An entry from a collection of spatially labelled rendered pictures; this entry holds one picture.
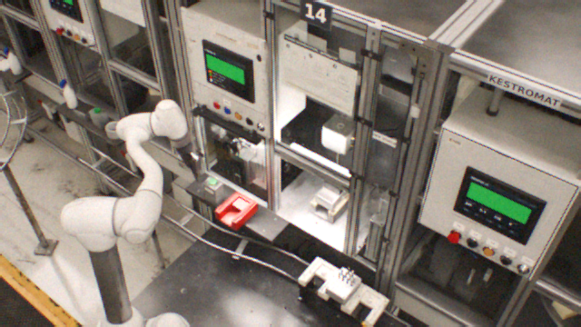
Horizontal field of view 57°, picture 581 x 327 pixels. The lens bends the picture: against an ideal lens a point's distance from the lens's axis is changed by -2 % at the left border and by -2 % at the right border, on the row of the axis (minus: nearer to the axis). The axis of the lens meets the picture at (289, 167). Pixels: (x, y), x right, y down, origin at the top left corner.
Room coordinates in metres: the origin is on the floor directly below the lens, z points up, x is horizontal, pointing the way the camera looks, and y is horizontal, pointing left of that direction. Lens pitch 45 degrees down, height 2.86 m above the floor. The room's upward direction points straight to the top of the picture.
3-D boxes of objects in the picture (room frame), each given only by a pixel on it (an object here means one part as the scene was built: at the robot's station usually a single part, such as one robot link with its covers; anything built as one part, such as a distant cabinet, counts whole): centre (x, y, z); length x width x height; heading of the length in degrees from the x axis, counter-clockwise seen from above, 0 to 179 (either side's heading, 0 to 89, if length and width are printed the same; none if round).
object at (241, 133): (1.77, 0.27, 1.37); 0.36 x 0.04 x 0.04; 53
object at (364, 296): (1.26, -0.23, 0.84); 0.36 x 0.14 x 0.10; 53
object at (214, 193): (1.75, 0.35, 0.97); 0.08 x 0.08 x 0.12; 53
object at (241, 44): (1.88, 0.19, 1.60); 0.42 x 0.29 x 0.46; 53
